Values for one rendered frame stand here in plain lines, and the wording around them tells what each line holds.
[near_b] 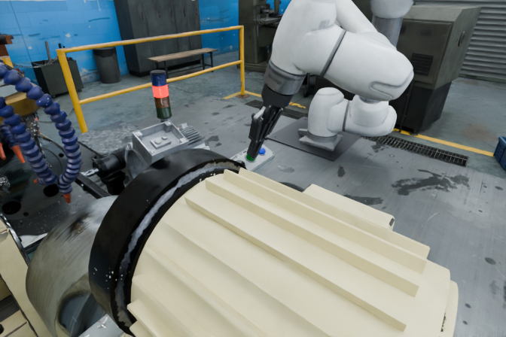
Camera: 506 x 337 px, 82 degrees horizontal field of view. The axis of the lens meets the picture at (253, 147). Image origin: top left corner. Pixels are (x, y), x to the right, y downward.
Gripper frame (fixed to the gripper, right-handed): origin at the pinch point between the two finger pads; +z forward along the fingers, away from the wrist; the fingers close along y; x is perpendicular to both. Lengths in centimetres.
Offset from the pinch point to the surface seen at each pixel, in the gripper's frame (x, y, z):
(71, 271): 4, 52, -5
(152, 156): -16.9, 21.2, 6.6
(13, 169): -42, 45, 20
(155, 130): -26.0, 13.5, 7.9
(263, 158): 2.5, -3.6, 4.7
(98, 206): -3.8, 42.9, -4.4
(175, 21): -428, -348, 187
